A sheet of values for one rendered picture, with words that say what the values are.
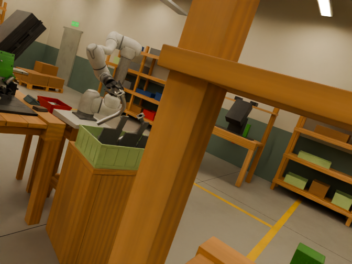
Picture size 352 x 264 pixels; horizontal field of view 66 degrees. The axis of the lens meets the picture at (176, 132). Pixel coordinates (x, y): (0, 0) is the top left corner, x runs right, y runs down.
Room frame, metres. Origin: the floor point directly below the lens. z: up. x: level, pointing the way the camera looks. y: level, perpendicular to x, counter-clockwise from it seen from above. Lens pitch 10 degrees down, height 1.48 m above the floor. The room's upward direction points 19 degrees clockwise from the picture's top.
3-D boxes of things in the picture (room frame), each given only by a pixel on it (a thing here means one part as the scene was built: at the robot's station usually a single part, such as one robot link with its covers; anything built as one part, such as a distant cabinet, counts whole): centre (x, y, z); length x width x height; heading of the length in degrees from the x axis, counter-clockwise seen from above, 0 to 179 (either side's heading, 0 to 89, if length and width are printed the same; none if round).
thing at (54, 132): (2.49, 1.48, 0.82); 1.50 x 0.14 x 0.15; 52
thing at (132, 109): (8.18, 1.44, 1.10); 3.01 x 0.55 x 2.20; 59
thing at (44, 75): (8.22, 4.46, 0.37); 1.20 x 0.80 x 0.74; 157
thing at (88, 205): (2.08, 0.35, 0.39); 0.68 x 0.52 x 0.79; 132
